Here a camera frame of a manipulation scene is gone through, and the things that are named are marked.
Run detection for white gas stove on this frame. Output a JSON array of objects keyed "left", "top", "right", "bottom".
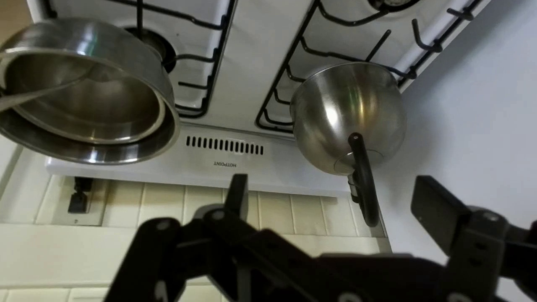
[{"left": 24, "top": 0, "right": 493, "bottom": 198}]

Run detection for stainless steel kettle black handle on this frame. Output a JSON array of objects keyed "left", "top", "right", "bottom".
[{"left": 290, "top": 61, "right": 408, "bottom": 228}]

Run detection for white refrigerator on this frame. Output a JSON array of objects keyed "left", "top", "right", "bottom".
[{"left": 374, "top": 0, "right": 537, "bottom": 302}]

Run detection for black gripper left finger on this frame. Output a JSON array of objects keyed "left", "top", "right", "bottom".
[{"left": 225, "top": 173, "right": 250, "bottom": 223}]

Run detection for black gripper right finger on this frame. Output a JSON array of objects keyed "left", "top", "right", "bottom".
[{"left": 410, "top": 175, "right": 510, "bottom": 302}]

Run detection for round gas stove burner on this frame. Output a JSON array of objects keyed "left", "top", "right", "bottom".
[
  {"left": 368, "top": 0, "right": 406, "bottom": 14},
  {"left": 124, "top": 25, "right": 178, "bottom": 76}
]

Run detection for black wall plug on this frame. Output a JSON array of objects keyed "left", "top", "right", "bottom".
[{"left": 67, "top": 176, "right": 94, "bottom": 215}]

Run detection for stainless steel pot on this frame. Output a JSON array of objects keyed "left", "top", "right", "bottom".
[{"left": 0, "top": 15, "right": 181, "bottom": 168}]

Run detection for black stove grate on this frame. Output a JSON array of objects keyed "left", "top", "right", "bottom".
[
  {"left": 107, "top": 0, "right": 238, "bottom": 121},
  {"left": 253, "top": 0, "right": 483, "bottom": 136}
]

